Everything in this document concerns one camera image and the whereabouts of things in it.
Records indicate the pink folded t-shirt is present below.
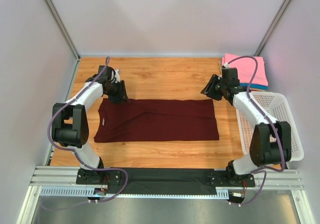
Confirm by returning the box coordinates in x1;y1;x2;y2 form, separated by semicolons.
222;53;269;88

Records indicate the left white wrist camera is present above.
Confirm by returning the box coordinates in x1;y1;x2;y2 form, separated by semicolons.
110;69;121;84

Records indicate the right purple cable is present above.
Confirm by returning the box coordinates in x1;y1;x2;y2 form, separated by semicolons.
223;56;286;208

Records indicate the purple cable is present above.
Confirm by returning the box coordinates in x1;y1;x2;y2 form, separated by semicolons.
39;56;130;211
223;56;286;208

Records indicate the blue folded t-shirt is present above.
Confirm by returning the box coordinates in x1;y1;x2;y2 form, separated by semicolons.
240;83;268;90

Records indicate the maroon t-shirt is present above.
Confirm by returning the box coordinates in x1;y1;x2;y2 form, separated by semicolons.
94;99;219;143

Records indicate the aluminium slotted cable rail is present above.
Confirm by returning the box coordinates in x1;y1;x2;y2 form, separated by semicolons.
30;166;303;199

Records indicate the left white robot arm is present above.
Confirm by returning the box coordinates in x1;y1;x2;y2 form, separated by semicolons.
48;65;128;184

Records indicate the left aluminium frame post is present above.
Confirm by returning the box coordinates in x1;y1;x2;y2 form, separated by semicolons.
34;0;81;61

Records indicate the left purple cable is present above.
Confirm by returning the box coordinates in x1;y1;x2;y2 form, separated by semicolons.
39;56;130;211

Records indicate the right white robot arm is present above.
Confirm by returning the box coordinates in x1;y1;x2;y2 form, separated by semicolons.
201;68;292;175

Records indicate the white plastic basket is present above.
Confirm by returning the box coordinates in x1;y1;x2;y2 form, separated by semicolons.
236;91;304;161

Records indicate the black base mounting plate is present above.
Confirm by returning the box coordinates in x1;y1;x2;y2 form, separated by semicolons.
76;168;255;195

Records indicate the aluminium frame post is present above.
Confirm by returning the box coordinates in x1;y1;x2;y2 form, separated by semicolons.
34;0;81;61
254;0;293;56

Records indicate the right aluminium frame post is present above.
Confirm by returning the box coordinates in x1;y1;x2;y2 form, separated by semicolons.
254;0;293;56

